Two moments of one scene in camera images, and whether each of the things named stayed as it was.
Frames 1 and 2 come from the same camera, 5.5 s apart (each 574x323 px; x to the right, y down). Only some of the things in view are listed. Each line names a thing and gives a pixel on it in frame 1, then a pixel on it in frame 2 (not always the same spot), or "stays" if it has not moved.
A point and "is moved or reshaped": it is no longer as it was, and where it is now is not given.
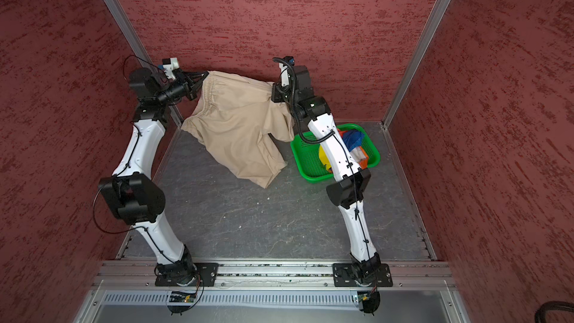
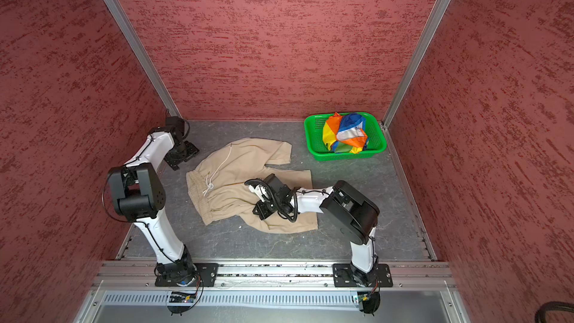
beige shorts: [234, 118] to [218, 189]
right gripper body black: [288, 93] to [275, 202]
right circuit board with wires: [371, 300] stays
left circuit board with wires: [181, 302] stays
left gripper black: [190, 87] to [173, 164]
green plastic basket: [306, 153] is moved or reshaped
